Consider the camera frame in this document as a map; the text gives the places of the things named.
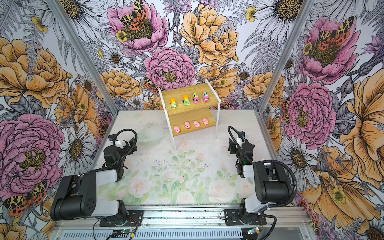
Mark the pink pig toy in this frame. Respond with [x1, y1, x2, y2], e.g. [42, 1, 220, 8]
[185, 121, 191, 130]
[203, 118, 209, 126]
[193, 121, 201, 128]
[174, 126, 181, 134]

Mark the pink teal striped toy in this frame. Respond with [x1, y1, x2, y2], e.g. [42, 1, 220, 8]
[203, 92, 210, 103]

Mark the pink green striped toy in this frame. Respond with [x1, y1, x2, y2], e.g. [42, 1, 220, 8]
[193, 93, 201, 104]

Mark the orange green toy car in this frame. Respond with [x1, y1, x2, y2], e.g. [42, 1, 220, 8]
[170, 98, 178, 109]
[183, 95, 191, 106]

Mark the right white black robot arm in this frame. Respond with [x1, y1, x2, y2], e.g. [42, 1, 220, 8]
[224, 127, 297, 226]

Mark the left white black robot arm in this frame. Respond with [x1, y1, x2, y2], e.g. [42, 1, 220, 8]
[50, 129, 138, 225]

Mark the green circuit board left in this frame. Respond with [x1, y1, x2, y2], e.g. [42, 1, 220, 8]
[113, 229, 137, 238]

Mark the green circuit board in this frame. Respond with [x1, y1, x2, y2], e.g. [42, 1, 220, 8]
[247, 227, 261, 235]
[113, 229, 137, 238]

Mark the green circuit board right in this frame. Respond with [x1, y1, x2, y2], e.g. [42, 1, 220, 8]
[247, 227, 261, 235]

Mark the right black corrugated cable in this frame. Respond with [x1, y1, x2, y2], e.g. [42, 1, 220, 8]
[227, 125, 298, 240]

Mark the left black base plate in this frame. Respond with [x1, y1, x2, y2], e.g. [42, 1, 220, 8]
[100, 210, 144, 227]

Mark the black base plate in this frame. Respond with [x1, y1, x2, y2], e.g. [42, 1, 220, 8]
[224, 209, 267, 226]
[100, 210, 144, 227]

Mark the wooden two-tier white-frame shelf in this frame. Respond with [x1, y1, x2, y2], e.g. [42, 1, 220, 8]
[159, 80, 221, 150]

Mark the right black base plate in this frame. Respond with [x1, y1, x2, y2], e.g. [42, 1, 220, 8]
[224, 209, 267, 226]

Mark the aluminium front rail frame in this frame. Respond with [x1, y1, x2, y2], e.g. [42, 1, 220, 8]
[51, 204, 317, 240]

